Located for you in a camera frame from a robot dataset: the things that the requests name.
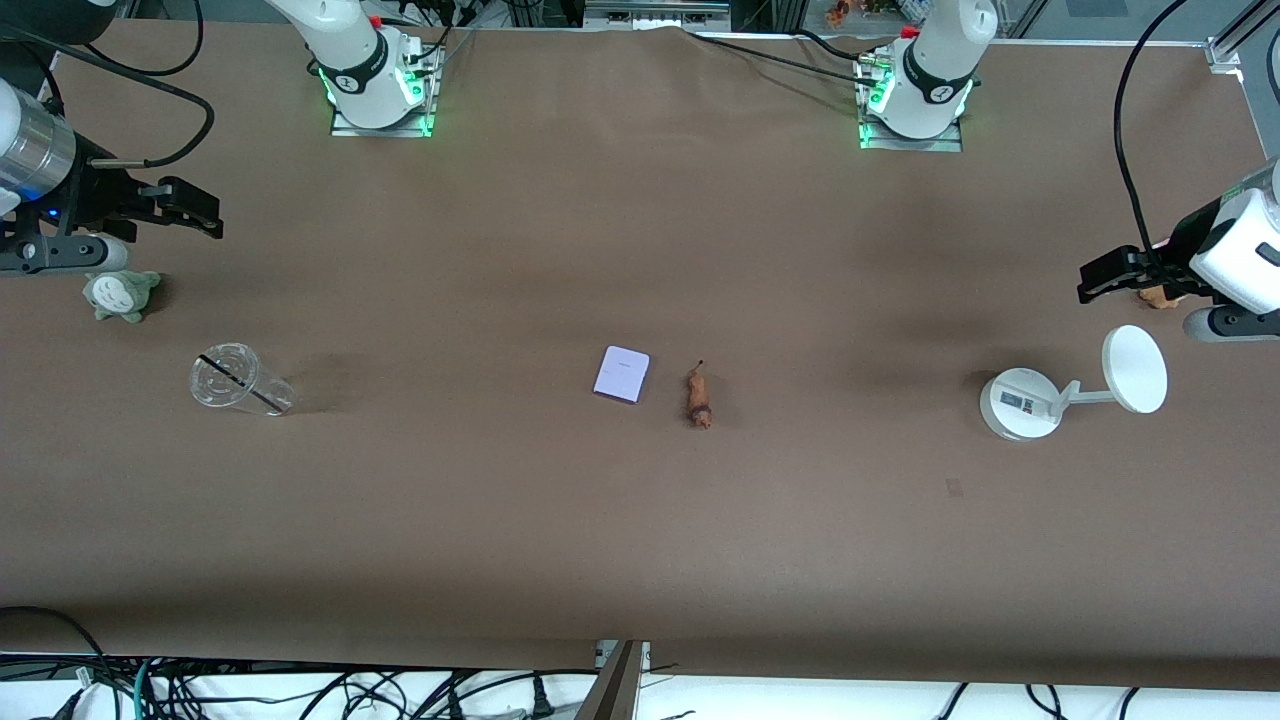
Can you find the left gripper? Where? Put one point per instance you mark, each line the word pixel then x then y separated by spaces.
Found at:
pixel 1176 246

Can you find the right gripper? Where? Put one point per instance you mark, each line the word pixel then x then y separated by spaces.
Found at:
pixel 98 198

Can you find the brown lion statue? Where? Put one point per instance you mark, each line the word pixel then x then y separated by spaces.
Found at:
pixel 699 400

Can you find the lavender phone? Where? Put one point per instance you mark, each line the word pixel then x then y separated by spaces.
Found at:
pixel 621 375

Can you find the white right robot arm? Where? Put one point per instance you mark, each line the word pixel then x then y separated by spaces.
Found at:
pixel 350 50

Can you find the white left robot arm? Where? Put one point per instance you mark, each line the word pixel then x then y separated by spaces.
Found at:
pixel 940 60

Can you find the grey totoro plush toy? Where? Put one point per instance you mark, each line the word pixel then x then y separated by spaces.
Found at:
pixel 120 295

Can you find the white round desk lamp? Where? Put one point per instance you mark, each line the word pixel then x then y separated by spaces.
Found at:
pixel 1015 405

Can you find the black drinking straw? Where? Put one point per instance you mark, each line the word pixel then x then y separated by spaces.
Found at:
pixel 240 382

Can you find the clear plastic cup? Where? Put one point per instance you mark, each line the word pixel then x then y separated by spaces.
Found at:
pixel 220 392

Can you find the small orange toy figure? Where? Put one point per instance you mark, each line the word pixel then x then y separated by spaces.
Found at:
pixel 838 12

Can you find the brown table cover sheet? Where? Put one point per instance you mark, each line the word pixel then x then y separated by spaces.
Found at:
pixel 640 550

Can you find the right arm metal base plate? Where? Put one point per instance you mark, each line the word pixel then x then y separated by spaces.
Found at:
pixel 345 130

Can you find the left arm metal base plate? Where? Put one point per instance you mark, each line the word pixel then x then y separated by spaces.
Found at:
pixel 950 145

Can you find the aluminium frame corner profile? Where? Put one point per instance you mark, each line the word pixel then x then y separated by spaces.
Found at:
pixel 1225 50

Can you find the grey metal rail bracket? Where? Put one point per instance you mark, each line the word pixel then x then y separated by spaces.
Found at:
pixel 655 15

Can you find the aluminium frame post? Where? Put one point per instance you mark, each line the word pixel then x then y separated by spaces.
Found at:
pixel 615 690

